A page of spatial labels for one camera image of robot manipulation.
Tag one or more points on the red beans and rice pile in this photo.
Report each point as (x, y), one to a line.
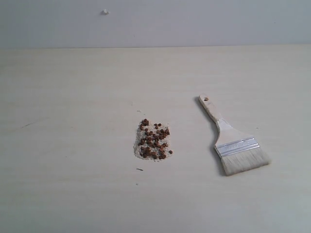
(152, 141)

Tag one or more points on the wooden paint brush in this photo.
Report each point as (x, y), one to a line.
(238, 151)

